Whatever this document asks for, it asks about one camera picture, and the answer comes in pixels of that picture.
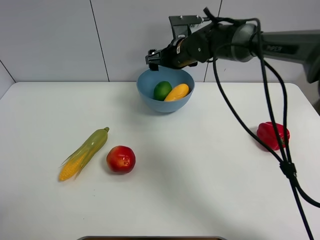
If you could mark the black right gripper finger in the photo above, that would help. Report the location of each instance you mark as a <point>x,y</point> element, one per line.
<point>156,58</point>

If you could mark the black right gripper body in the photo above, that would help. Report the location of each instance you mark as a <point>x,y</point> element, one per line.
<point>200,46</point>

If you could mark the green lime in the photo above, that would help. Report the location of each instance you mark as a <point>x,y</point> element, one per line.
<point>161,90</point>

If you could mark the yellow mango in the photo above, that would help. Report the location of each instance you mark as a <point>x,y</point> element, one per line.
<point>177,93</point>

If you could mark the red yellow apple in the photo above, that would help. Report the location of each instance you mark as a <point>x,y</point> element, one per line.
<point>121,159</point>

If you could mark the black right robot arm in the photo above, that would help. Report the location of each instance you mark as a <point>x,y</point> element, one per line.
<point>240,43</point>

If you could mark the blue plastic bowl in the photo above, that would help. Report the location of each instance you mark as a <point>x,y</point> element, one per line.
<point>147,81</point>

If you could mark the red bell pepper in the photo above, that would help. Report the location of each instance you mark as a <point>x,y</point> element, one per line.
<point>266,134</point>

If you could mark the corn cob with husk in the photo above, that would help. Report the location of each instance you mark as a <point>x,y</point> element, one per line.
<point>78,160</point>

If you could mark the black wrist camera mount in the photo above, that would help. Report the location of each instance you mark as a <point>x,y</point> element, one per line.
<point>181,24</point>

